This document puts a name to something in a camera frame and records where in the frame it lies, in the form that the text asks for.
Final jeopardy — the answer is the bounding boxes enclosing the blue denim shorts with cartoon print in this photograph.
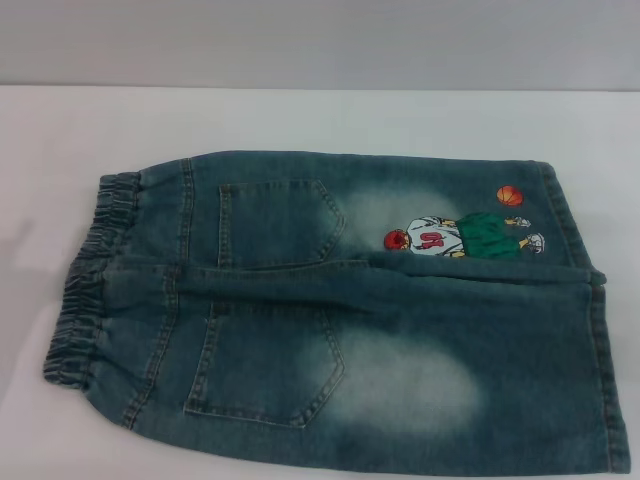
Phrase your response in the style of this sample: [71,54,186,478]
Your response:
[41,151,640,480]

